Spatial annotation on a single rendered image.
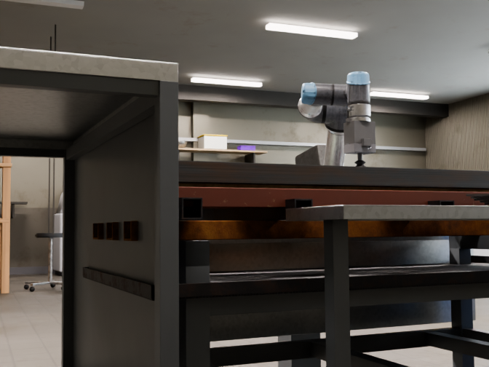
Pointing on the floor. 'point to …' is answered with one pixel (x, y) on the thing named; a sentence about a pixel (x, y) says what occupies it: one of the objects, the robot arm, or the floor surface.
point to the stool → (49, 262)
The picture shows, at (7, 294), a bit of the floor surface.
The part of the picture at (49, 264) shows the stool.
